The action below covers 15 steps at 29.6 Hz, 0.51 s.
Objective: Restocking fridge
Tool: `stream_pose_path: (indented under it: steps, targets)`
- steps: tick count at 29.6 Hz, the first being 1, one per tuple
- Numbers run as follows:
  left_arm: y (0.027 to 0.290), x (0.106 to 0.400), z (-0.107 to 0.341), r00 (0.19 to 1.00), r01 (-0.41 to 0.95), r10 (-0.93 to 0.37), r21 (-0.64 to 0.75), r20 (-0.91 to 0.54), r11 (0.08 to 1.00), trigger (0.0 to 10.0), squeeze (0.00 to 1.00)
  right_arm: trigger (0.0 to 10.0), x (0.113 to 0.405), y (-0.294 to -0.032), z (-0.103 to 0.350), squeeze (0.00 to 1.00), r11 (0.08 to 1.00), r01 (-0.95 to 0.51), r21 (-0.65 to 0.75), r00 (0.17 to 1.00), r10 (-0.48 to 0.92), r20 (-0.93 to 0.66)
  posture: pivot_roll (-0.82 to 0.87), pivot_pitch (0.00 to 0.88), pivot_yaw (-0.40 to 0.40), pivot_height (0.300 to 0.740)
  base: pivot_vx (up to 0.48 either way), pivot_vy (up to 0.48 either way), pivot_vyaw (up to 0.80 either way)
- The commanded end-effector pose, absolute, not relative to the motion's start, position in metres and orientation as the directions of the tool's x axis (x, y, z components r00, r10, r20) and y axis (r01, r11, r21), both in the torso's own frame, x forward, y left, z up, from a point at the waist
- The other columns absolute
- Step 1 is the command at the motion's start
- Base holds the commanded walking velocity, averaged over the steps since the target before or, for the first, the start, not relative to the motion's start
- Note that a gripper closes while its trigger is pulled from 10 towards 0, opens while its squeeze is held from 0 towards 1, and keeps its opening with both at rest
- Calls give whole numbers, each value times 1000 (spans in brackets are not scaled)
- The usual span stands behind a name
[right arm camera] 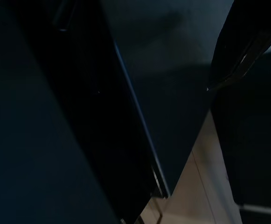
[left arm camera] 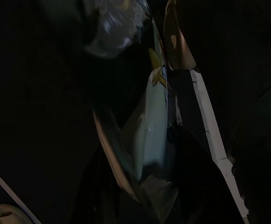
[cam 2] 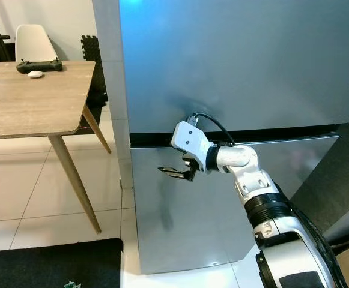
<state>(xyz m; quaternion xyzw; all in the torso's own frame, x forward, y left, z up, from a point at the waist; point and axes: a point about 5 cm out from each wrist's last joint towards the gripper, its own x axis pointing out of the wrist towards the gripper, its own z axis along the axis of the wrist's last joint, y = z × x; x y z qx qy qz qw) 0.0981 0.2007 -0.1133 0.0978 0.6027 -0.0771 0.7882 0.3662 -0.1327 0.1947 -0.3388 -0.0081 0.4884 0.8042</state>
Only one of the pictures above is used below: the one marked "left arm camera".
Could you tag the banana print plastic bag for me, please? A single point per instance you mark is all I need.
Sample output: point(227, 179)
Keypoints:
point(154, 116)

